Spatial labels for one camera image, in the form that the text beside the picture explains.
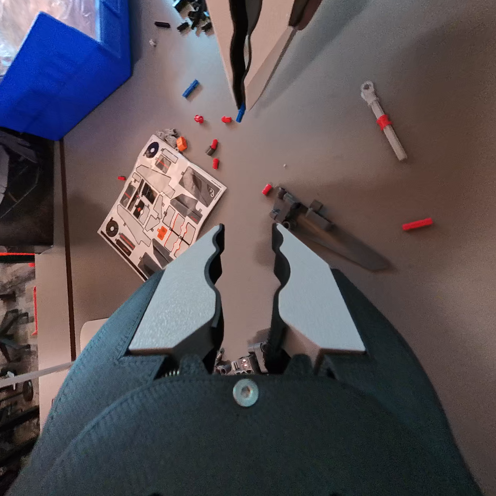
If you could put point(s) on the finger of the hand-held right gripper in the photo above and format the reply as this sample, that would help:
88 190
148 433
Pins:
223 31
271 46

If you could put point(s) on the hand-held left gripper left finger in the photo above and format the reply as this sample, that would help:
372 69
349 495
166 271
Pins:
178 310

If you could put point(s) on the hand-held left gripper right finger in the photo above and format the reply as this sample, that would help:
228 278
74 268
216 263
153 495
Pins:
317 310

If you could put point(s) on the blue lego pin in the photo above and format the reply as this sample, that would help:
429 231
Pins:
240 113

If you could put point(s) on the dark grey lego wing assembly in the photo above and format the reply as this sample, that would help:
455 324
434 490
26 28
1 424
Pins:
329 236

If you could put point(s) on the grey lego axle red bush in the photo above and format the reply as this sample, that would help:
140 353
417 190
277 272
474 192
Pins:
383 120

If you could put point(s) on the pile of black lego pieces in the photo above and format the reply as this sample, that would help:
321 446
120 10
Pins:
193 17

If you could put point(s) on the black lego axle pin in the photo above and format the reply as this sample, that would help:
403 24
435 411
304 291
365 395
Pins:
162 24

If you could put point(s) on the blue lego piece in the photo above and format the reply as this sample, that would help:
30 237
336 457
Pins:
191 88

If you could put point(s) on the cluster of grey lego pieces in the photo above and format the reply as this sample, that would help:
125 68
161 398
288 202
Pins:
242 364

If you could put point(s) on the lego sticker sheet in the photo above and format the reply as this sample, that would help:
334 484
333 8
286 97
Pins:
155 209

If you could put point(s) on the red lego pin dark bush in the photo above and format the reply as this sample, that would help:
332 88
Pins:
212 147

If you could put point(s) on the small grey lego pieces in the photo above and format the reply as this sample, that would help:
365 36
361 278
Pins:
168 135

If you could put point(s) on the orange lego piece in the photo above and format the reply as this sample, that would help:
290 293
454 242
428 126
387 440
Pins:
182 144

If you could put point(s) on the long red ridged lego connector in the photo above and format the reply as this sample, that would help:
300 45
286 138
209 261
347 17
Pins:
417 224

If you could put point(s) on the blue plastic bin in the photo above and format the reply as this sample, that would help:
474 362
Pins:
58 85

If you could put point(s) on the clear plastic bag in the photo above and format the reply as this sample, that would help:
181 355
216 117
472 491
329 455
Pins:
38 27

